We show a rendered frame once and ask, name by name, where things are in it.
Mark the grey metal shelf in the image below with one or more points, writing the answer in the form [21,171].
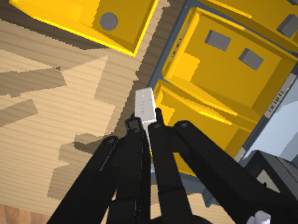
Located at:
[280,139]

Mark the dark grey disc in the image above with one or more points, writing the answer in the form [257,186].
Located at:
[108,21]

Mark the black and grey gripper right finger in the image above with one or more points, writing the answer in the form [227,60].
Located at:
[240,194]

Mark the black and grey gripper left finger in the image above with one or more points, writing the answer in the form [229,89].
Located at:
[91,194]

